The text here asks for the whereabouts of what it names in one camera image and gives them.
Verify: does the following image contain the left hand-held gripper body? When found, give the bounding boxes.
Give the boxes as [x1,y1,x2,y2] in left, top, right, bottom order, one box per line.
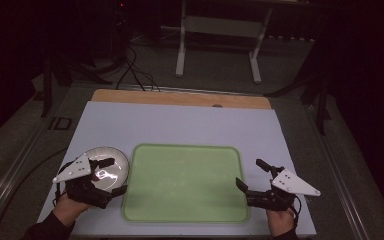
[52,153,114,210]

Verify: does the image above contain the person's left hand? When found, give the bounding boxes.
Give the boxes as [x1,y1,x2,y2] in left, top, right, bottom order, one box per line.
[53,194,93,228]

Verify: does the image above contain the white metal stand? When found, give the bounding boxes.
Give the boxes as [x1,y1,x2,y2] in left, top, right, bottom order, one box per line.
[175,0,274,84]

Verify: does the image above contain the white table board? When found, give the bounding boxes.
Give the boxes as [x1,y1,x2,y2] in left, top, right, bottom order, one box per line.
[36,100,318,238]

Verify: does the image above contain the dark metal stand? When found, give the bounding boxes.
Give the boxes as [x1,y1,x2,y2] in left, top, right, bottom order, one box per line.
[264,29,332,136]
[40,54,114,118]

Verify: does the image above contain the green tray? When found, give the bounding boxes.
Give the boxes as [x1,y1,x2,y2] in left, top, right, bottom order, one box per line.
[122,143,250,224]

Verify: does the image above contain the black floor cables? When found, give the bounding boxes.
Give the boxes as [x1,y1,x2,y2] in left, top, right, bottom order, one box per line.
[114,46,162,93]

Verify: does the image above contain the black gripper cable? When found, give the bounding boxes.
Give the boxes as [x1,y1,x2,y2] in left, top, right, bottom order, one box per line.
[289,194,303,229]

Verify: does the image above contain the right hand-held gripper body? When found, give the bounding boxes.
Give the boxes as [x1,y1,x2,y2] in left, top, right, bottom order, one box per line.
[246,166,322,212]

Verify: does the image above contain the person's right hand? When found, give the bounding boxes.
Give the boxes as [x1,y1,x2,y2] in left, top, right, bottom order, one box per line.
[266,206,297,238]

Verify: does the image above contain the floor socket box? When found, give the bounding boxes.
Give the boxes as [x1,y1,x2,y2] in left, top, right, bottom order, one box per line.
[48,116,73,131]

